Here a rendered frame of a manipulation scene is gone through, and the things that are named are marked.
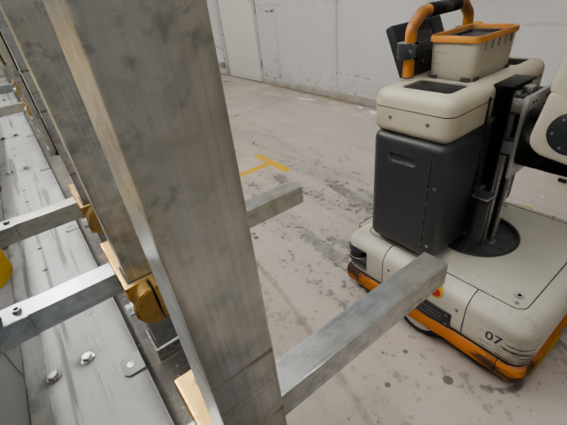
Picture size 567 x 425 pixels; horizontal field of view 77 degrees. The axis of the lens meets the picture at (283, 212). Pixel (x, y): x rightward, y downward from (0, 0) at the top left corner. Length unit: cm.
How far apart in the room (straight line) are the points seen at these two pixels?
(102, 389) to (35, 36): 48
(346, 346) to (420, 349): 105
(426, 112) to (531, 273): 60
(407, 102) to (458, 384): 86
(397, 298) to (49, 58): 37
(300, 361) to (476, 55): 97
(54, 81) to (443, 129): 87
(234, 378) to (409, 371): 116
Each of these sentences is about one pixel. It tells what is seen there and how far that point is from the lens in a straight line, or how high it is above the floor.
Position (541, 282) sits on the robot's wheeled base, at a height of 28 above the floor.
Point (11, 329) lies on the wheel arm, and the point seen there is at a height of 82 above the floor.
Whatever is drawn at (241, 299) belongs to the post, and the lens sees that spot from 16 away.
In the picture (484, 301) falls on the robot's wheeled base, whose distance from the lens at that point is 120.
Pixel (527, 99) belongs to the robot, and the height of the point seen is 78.
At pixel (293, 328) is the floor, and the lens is 142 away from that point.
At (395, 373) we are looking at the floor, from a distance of 132.
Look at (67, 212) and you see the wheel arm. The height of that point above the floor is 81.
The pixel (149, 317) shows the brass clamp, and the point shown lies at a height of 80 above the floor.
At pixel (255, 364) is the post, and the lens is 19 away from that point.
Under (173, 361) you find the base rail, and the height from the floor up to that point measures 70.
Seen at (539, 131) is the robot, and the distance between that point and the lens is 111.
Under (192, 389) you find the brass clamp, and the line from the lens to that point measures 33.
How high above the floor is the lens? 110
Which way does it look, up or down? 33 degrees down
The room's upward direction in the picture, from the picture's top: 7 degrees counter-clockwise
